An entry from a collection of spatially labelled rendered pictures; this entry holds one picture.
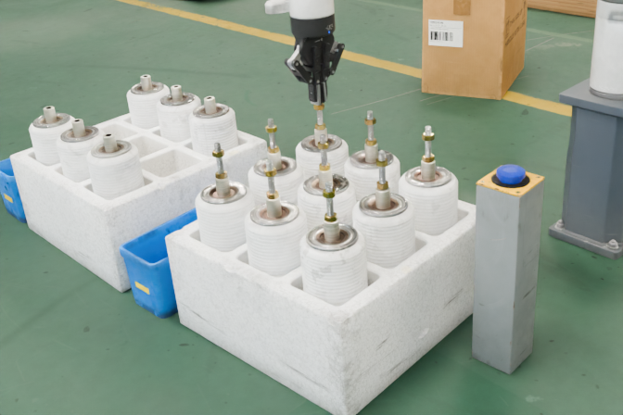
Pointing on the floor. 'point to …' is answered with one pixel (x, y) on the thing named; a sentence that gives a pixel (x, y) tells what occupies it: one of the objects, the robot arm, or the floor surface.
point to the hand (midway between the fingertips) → (317, 92)
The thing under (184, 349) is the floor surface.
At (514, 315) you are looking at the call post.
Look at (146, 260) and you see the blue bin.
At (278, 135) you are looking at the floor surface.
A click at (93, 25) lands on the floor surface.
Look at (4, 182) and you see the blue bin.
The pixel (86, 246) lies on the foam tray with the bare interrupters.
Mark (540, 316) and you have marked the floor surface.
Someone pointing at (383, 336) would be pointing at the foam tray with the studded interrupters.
